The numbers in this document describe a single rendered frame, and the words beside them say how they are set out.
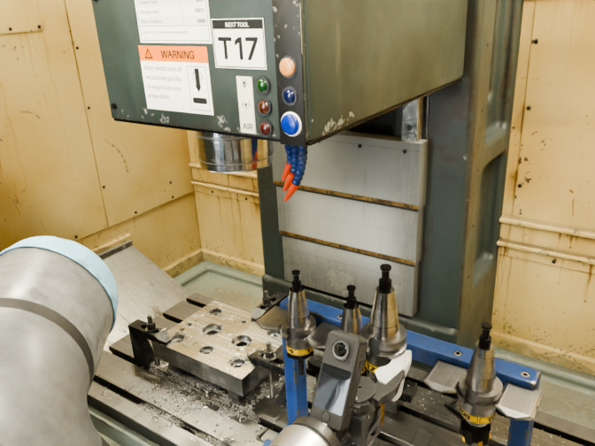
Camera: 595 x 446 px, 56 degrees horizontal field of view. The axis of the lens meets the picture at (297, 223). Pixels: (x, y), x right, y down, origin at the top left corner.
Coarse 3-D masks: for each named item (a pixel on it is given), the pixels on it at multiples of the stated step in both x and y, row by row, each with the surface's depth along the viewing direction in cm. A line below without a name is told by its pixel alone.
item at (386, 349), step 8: (400, 328) 78; (368, 336) 77; (400, 336) 76; (368, 344) 76; (376, 344) 76; (384, 344) 75; (392, 344) 75; (400, 344) 76; (368, 352) 77; (376, 352) 77; (384, 352) 76; (392, 352) 76; (400, 352) 76
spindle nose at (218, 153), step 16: (208, 144) 109; (224, 144) 108; (240, 144) 108; (256, 144) 110; (272, 144) 114; (208, 160) 111; (224, 160) 109; (240, 160) 109; (256, 160) 111; (272, 160) 116
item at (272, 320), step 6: (276, 306) 108; (270, 312) 106; (276, 312) 106; (282, 312) 106; (264, 318) 104; (270, 318) 104; (276, 318) 104; (282, 318) 104; (258, 324) 103; (264, 324) 102; (270, 324) 102; (276, 324) 102; (270, 330) 101; (276, 330) 101
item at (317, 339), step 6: (324, 324) 101; (330, 324) 101; (318, 330) 100; (324, 330) 99; (330, 330) 99; (306, 336) 98; (312, 336) 98; (318, 336) 98; (324, 336) 98; (312, 342) 96; (318, 342) 96; (324, 342) 96; (318, 348) 95; (324, 348) 95
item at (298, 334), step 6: (312, 318) 102; (282, 324) 100; (312, 324) 100; (282, 330) 100; (288, 330) 99; (294, 330) 99; (300, 330) 98; (306, 330) 98; (312, 330) 99; (282, 336) 101; (288, 336) 100; (294, 336) 100; (300, 336) 99; (300, 342) 99
